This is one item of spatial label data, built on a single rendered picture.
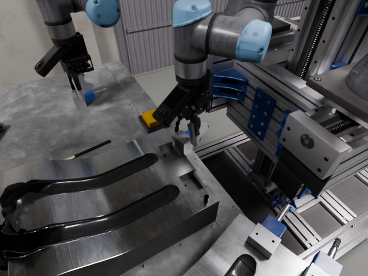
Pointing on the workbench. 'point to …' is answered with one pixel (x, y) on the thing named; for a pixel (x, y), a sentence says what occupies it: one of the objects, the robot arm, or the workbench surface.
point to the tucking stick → (88, 150)
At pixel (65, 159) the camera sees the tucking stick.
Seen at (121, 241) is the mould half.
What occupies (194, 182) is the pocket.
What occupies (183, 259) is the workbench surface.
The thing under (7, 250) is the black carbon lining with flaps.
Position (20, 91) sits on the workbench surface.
